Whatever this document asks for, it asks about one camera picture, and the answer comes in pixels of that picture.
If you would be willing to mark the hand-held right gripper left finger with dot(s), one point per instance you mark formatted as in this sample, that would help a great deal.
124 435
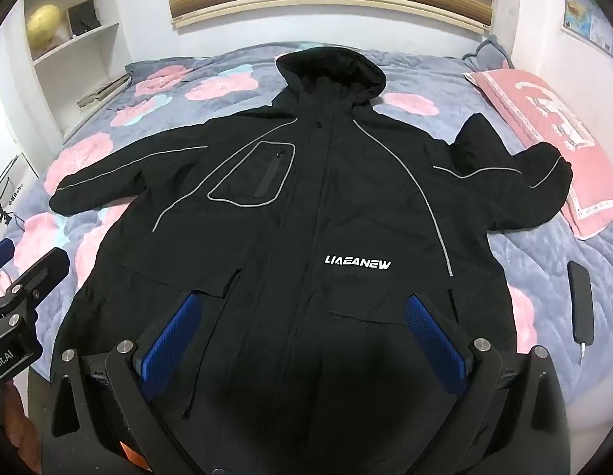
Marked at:
170 346

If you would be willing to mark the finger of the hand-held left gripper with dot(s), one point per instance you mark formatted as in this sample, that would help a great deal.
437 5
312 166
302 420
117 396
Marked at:
39 272
0 255

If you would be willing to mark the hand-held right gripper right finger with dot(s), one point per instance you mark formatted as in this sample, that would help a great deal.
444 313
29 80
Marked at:
437 341

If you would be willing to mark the black hooded jacket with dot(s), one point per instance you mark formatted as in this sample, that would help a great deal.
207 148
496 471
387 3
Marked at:
306 183

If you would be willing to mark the person's left hand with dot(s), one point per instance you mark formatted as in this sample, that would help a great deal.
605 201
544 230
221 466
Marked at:
22 430

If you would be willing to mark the white printed bag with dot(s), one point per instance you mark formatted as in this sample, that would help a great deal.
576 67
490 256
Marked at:
4 193

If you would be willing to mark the grey floral blanket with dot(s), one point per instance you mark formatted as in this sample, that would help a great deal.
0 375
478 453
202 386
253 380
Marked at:
529 257

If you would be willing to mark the stack of flat books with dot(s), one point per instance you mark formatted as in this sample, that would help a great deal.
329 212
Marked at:
103 91

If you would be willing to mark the white bookshelf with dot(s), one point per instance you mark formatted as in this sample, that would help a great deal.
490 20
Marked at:
88 59

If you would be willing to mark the yellow ball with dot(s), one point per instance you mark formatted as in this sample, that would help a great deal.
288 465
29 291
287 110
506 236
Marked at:
45 27

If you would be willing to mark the pink printed pillow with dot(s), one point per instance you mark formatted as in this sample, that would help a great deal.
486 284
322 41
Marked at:
549 123

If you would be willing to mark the black box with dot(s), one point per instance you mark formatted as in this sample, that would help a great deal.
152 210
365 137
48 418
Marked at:
83 17

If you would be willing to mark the grey pillow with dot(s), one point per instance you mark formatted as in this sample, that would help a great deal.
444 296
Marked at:
489 54

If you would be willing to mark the wall map poster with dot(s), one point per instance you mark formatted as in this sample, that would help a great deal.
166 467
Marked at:
591 10

